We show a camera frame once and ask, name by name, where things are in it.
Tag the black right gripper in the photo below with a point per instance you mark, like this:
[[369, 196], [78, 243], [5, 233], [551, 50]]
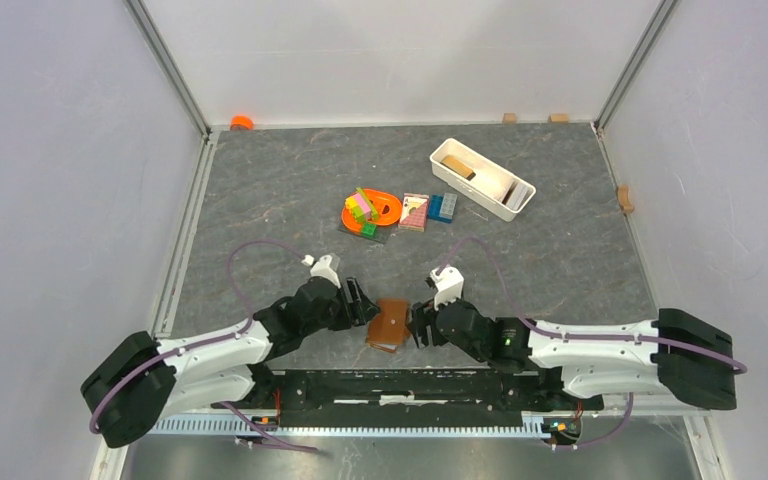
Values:
[[421, 317]]

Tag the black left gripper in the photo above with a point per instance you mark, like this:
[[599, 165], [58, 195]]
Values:
[[361, 306]]

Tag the brown leather card holder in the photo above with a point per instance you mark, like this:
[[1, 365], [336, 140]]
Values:
[[388, 329]]

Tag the white rectangular plastic tray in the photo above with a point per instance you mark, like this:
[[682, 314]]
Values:
[[490, 184]]

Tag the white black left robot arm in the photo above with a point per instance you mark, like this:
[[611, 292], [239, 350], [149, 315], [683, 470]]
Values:
[[145, 379]]

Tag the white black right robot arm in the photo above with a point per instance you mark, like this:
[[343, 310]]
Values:
[[675, 353]]

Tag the red playing card box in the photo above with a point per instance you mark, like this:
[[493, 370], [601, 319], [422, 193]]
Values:
[[414, 211]]

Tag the stack of white cards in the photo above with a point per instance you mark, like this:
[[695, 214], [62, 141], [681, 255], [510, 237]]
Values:
[[516, 195]]

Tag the tan card in tray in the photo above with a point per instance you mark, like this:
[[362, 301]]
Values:
[[457, 166]]

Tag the green building block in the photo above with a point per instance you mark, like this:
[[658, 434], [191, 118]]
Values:
[[368, 230]]

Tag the dark grey block baseplate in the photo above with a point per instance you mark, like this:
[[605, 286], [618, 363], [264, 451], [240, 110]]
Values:
[[382, 236]]

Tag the pink yellow green block stack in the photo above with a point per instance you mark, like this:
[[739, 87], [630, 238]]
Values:
[[360, 207]]

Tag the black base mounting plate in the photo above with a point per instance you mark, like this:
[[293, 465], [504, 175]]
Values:
[[408, 397]]

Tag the blue grey building block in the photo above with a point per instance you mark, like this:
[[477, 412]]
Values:
[[442, 207]]

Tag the wooden block left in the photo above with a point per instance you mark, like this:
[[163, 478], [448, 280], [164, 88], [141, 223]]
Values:
[[509, 118]]

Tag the orange tape roll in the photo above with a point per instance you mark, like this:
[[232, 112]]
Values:
[[241, 122]]

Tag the curved wooden piece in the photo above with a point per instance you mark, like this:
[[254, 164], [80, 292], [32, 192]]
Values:
[[624, 199]]

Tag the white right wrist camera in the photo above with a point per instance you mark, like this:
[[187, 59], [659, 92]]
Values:
[[448, 283]]

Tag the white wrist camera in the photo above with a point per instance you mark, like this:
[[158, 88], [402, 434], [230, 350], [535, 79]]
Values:
[[448, 283], [326, 267]]

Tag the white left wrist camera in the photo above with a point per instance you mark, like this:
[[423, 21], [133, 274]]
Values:
[[326, 267]]

